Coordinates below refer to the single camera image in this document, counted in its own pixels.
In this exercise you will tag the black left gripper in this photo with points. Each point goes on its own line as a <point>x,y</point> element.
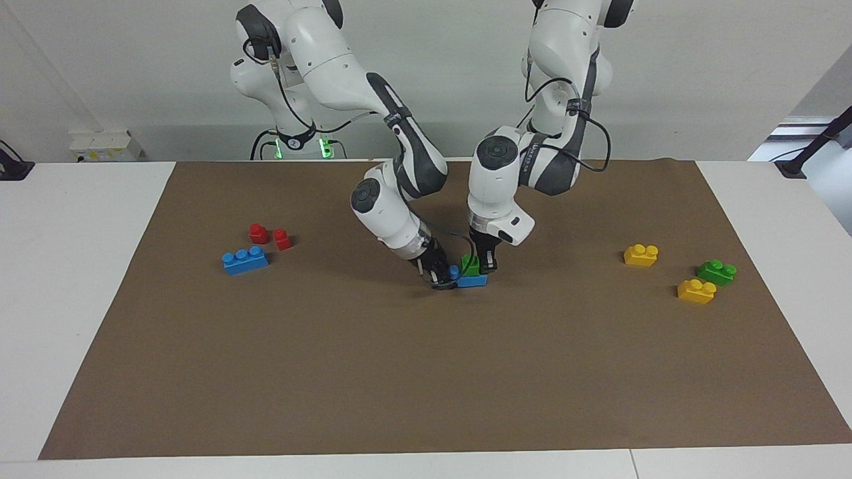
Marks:
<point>484,243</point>

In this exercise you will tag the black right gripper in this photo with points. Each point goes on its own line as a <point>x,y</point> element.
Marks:
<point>432,258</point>

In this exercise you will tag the green two-stud toy block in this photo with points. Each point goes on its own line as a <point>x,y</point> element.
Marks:
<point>470,267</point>
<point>715,273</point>

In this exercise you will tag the blue three-stud toy block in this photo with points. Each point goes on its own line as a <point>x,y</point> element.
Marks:
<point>245,263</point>
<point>472,281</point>

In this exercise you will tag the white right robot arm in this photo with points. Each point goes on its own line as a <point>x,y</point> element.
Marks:
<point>333,66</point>

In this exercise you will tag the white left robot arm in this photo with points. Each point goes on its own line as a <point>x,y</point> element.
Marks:
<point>496,179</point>

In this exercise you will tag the yellow two-stud toy block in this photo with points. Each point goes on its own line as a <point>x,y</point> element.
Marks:
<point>640,257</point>
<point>695,293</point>

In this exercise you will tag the red one-stud toy block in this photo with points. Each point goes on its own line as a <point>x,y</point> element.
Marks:
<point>282,241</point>
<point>258,234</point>

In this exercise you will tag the brown paper table mat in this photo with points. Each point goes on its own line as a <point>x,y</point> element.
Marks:
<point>426,372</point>

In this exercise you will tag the black stand with clamp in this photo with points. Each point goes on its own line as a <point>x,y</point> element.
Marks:
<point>792,166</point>

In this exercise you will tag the white power socket box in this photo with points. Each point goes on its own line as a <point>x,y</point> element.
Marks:
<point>106,146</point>

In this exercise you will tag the black table clamp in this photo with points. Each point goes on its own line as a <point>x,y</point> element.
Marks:
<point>13,169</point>

